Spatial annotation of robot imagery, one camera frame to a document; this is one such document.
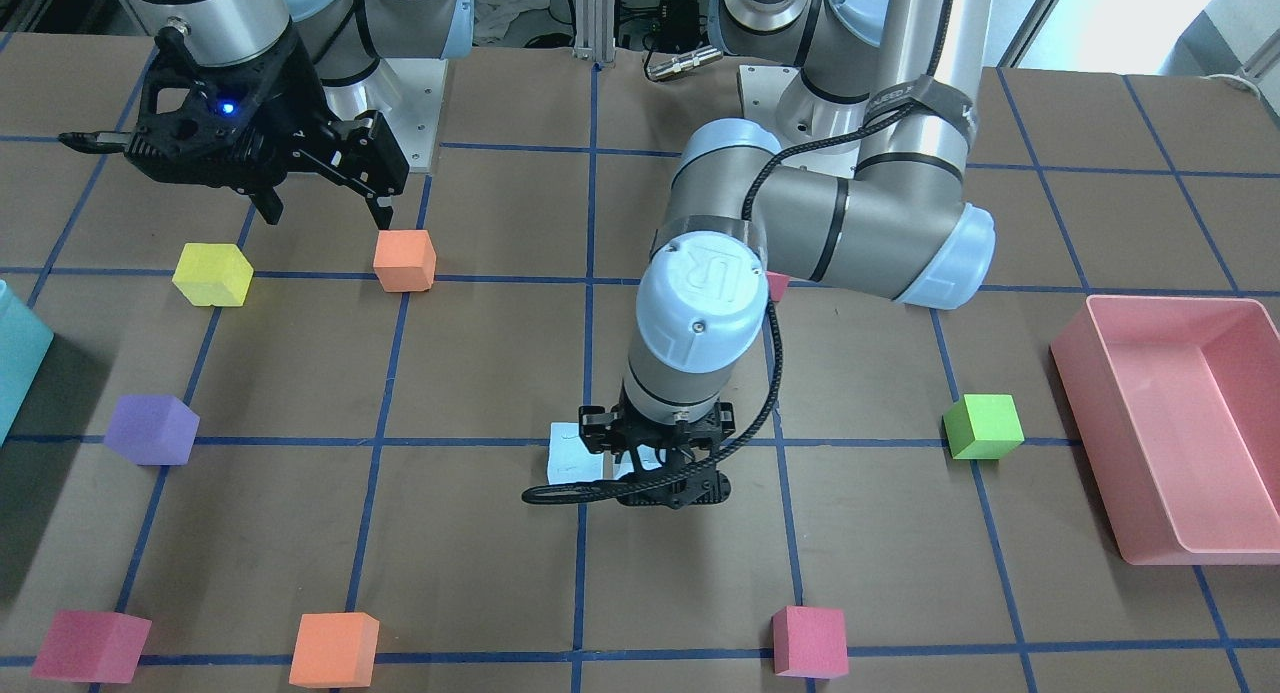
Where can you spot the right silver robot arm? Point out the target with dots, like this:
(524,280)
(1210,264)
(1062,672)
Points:
(344,39)

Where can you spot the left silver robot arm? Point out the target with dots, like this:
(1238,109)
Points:
(858,184)

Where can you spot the magenta block table edge side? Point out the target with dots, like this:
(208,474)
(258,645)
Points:
(810,642)

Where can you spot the magenta block robot side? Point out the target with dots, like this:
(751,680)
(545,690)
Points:
(778,284)

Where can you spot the light blue block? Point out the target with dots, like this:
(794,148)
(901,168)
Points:
(569,460)
(630,463)

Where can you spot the yellow block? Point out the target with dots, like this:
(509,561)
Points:
(213,274)

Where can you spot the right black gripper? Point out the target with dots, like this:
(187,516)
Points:
(297,95)

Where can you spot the aluminium frame post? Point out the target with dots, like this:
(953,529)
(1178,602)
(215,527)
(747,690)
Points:
(594,31)

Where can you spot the green block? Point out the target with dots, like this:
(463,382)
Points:
(983,427)

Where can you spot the teal plastic bin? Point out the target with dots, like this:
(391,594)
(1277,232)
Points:
(25,340)

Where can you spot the far magenta block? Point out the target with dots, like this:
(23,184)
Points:
(91,647)

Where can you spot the pink plastic tray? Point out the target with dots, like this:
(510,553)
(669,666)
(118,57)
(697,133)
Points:
(1177,403)

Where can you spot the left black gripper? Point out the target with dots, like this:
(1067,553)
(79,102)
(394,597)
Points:
(597,424)

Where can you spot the orange block robot side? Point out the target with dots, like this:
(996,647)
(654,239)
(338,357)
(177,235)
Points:
(404,261)

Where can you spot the orange block table edge side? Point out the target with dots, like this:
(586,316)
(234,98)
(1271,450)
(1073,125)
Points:
(335,651)

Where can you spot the far purple block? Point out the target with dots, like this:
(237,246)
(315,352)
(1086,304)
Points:
(152,429)

